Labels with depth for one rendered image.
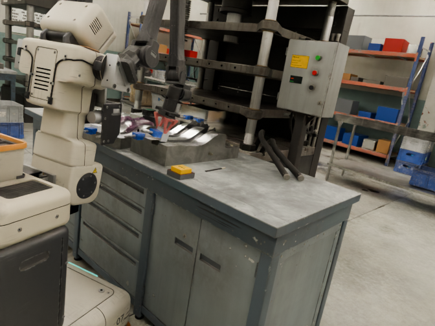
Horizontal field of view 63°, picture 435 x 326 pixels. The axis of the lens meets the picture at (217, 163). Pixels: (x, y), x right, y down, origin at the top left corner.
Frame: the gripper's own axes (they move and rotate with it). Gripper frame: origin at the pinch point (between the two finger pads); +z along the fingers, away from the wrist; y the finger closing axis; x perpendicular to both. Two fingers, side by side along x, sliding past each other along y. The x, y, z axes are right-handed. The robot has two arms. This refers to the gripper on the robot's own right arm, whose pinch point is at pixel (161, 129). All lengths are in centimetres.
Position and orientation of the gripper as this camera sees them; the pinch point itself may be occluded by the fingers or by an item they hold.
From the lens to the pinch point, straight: 157.2
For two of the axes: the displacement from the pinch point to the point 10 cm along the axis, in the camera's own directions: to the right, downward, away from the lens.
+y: -7.0, -4.1, 5.9
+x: -6.3, -0.4, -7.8
